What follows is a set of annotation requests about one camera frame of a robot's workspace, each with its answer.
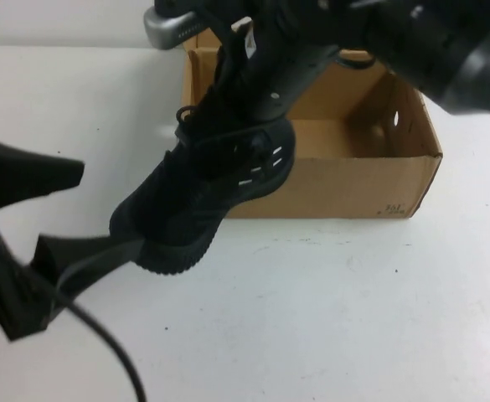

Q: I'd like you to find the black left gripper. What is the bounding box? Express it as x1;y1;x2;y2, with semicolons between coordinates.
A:
0;133;145;343

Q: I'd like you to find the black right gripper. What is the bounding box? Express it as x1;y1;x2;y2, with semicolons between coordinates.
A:
154;0;379;121

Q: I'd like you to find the black sneaker with white stripes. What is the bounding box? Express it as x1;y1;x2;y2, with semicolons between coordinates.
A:
109;24;298;278

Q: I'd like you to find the brown cardboard shoe box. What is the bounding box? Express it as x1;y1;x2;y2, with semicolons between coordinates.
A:
180;28;444;219

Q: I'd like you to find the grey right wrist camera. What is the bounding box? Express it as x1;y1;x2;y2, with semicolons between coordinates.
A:
142;6;206;52

